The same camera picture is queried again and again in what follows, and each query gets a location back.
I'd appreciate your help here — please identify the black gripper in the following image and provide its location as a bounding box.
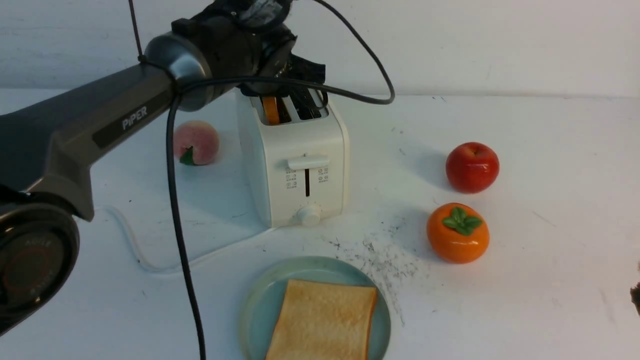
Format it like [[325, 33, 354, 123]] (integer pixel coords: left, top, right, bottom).
[[171, 0, 326, 84]]

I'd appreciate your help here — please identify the toast slice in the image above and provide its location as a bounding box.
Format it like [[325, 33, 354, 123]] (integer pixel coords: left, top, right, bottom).
[[261, 96, 281, 126], [265, 279, 378, 360]]

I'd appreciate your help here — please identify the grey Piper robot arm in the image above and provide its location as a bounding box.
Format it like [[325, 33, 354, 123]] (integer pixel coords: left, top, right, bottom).
[[0, 0, 297, 334]]

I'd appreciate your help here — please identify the white two-slot toaster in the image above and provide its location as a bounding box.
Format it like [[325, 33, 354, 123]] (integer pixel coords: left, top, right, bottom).
[[235, 93, 351, 228]]

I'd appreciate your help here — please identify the pink peach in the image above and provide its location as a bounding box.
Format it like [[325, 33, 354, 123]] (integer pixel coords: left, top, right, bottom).
[[173, 120, 221, 166]]

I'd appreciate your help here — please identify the red apple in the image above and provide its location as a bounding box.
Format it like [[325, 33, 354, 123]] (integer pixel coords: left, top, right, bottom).
[[445, 141, 500, 194]]

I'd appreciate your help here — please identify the light green plate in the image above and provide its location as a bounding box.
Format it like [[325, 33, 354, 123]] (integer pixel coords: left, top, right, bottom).
[[238, 256, 393, 360]]

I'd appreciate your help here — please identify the orange persimmon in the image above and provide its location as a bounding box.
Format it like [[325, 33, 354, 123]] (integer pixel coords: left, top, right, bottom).
[[425, 202, 490, 264]]

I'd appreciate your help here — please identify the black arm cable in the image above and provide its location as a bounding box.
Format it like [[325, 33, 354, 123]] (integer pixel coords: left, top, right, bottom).
[[127, 0, 396, 360]]

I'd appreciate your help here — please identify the white toaster power cord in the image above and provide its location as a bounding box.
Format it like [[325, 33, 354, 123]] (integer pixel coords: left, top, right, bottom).
[[95, 206, 277, 275]]

